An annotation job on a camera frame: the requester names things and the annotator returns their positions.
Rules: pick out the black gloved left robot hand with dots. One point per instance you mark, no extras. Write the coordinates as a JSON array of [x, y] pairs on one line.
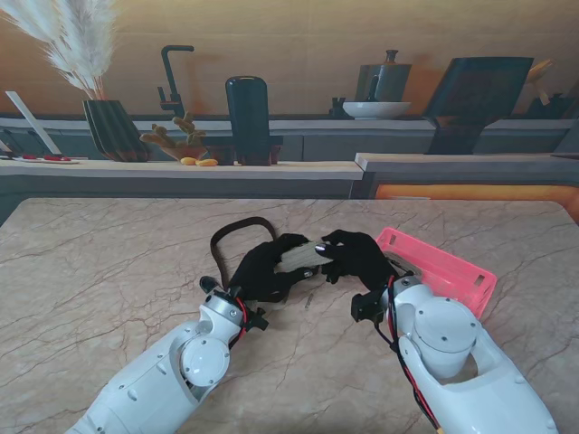
[[258, 276]]

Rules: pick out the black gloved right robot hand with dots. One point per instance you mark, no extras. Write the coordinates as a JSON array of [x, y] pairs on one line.
[[362, 262]]

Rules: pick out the small black ornament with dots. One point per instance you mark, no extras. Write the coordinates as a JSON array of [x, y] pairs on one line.
[[337, 110]]

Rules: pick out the white pampas grass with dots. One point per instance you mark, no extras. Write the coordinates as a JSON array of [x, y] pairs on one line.
[[86, 50]]

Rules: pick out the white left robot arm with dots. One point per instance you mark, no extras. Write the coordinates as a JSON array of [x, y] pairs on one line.
[[149, 393]]

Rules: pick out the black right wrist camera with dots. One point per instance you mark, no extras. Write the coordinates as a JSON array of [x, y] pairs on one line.
[[366, 307]]

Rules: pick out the tall black appliance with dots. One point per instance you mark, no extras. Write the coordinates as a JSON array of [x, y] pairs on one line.
[[247, 113]]

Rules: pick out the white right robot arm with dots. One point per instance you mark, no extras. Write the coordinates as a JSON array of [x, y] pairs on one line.
[[466, 375]]

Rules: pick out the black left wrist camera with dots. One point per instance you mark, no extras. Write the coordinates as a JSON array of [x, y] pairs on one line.
[[258, 318]]

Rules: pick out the dark ribbed vase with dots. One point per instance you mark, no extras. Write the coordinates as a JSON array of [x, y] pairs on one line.
[[113, 131]]

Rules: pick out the black kitchen faucet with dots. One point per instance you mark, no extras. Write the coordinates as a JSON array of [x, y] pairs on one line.
[[173, 86]]

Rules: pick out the yellow lemon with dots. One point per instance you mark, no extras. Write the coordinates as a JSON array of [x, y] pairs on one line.
[[206, 163], [187, 160]]

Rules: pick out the dark utensil holder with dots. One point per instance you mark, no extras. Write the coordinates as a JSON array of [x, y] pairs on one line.
[[556, 107]]

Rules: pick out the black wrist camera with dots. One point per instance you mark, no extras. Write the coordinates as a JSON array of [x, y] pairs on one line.
[[366, 307], [258, 318]]

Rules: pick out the plate with red chillies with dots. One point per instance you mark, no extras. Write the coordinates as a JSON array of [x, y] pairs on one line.
[[54, 158]]

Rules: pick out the dark woven belt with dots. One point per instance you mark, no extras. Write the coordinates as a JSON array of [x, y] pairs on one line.
[[219, 239]]

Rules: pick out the white speckled bowl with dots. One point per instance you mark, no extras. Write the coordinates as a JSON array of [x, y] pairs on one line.
[[375, 110]]

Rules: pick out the pink plastic storage basket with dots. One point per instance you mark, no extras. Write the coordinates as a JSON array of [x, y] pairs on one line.
[[452, 271]]

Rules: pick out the yellow wooden utensil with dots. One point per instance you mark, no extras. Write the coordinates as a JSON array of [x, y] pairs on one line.
[[538, 72]]

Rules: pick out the white slanted board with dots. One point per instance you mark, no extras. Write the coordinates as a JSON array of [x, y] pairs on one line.
[[31, 119]]

